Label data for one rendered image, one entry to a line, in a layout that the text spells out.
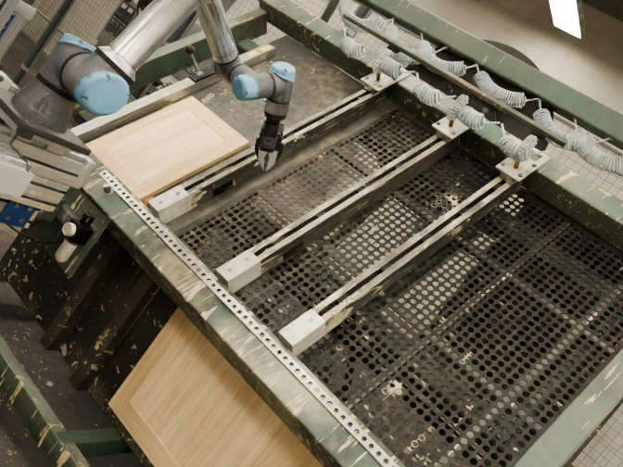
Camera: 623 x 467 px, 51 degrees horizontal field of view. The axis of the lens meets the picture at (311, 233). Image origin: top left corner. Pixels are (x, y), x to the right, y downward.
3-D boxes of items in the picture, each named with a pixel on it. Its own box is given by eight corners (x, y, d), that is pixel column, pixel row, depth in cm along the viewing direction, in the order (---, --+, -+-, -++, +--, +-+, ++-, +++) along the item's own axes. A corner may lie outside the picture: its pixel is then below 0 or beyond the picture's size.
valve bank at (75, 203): (-31, 186, 229) (6, 131, 226) (4, 196, 241) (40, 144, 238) (35, 271, 204) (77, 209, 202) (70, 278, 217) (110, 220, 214)
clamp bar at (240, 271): (213, 280, 203) (207, 227, 185) (458, 127, 258) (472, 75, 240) (233, 299, 198) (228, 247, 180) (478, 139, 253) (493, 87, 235)
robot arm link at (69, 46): (69, 85, 178) (96, 44, 176) (90, 107, 170) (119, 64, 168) (31, 64, 168) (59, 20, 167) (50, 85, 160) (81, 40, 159)
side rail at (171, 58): (44, 119, 263) (37, 95, 254) (259, 28, 314) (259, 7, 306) (52, 126, 260) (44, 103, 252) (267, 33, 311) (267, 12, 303)
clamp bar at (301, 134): (147, 213, 221) (135, 159, 203) (389, 83, 276) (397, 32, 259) (164, 230, 216) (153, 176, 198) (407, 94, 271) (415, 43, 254)
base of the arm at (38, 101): (30, 120, 161) (51, 87, 159) (0, 91, 167) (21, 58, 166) (75, 139, 174) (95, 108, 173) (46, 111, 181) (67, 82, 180)
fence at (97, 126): (71, 137, 246) (69, 129, 243) (268, 50, 290) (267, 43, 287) (78, 145, 244) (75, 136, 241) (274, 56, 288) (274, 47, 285)
